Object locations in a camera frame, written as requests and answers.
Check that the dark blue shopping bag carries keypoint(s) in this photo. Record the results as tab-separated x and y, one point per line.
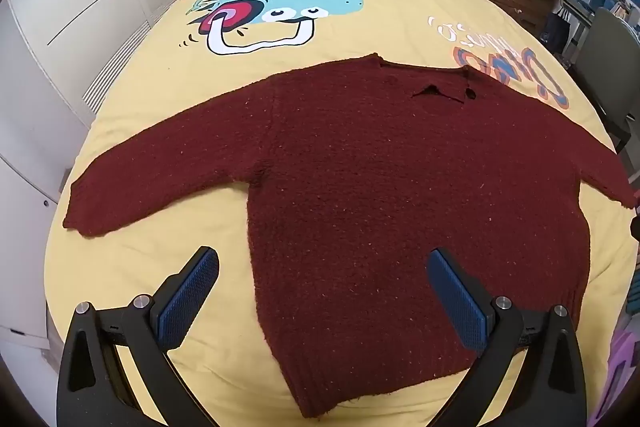
554	31

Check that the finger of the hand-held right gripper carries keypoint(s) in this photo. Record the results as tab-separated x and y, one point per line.
636	232

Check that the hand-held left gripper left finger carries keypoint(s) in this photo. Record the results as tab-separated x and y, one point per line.
187	302

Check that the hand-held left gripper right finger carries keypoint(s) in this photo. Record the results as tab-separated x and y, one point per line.
459	302

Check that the dark red knitted sweater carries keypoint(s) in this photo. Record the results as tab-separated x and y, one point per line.
380	197

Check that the grey chair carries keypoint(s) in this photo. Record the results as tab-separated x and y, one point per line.
607	57

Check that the purple storage box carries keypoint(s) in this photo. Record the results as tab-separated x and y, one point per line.
625	367

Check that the white wardrobe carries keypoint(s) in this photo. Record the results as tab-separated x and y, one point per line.
75	17

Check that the yellow printed bed blanket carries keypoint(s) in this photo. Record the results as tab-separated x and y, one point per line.
365	32

